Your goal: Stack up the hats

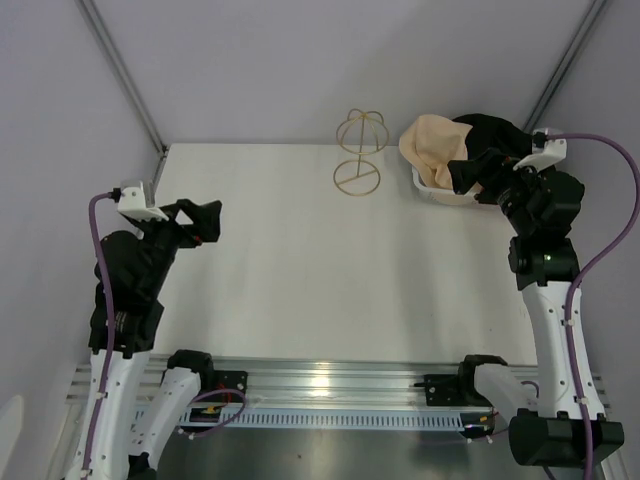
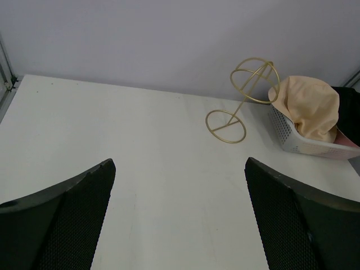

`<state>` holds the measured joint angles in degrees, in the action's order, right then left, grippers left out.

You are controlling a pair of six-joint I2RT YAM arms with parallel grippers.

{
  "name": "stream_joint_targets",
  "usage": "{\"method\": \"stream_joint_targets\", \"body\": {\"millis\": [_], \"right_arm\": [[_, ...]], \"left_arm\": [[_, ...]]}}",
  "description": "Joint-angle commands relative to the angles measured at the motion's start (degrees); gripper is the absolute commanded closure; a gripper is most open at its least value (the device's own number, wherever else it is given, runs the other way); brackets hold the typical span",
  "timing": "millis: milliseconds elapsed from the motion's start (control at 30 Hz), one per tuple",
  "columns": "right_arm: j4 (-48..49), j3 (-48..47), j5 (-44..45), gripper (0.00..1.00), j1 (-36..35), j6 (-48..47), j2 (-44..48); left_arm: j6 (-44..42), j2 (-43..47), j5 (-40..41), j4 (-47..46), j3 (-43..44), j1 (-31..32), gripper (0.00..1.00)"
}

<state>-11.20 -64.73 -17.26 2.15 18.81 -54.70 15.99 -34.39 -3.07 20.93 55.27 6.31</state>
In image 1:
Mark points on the left aluminium frame post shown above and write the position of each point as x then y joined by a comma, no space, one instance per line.
98,28

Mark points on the black bucket hat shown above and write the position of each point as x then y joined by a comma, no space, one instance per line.
490,132

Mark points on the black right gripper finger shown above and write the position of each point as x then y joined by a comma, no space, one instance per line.
480,170
477,192

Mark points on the white plastic basket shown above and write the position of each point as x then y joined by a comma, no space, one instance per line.
441,196

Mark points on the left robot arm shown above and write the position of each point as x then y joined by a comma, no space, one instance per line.
131,270

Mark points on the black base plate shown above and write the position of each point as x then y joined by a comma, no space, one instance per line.
441,390
230,380

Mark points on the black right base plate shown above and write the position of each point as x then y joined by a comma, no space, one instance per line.
441,390

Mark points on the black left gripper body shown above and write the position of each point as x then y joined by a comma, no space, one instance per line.
164,237

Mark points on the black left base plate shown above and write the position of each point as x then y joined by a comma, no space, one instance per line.
230,380

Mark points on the aluminium frame post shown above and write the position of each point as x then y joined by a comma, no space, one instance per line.
98,28
578,41

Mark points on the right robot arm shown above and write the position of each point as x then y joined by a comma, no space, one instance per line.
563,424

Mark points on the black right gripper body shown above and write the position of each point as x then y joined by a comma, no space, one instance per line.
515,189

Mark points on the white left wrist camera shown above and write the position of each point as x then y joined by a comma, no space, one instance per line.
137,202

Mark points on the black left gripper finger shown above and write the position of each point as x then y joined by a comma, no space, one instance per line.
207,223
188,207

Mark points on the beige bucket hat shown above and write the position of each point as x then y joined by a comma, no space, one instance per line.
430,143

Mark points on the right aluminium frame post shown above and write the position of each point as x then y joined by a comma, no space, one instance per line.
578,41

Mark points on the aluminium mounting rail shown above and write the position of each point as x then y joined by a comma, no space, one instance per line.
280,384

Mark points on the gold wire hat stand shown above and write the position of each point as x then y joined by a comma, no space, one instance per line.
362,135

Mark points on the white slotted cable duct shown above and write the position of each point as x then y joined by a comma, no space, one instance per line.
413,420

